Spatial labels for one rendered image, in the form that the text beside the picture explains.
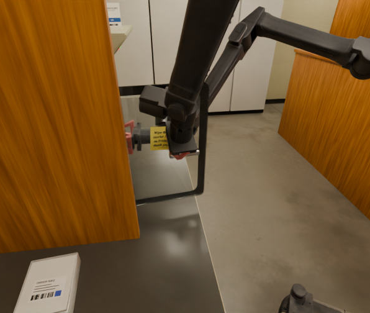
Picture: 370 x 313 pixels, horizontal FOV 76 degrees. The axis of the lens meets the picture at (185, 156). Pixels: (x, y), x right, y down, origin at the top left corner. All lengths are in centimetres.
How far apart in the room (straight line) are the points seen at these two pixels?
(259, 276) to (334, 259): 60
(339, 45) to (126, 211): 79
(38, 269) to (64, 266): 7
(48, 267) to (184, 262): 36
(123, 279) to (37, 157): 38
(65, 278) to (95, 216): 16
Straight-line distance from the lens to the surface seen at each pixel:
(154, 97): 53
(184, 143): 60
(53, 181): 69
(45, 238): 84
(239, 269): 189
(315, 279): 202
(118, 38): 60
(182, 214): 86
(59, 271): 76
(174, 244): 78
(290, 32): 91
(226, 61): 88
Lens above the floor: 156
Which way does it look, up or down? 32 degrees down
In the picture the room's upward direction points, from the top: straight up
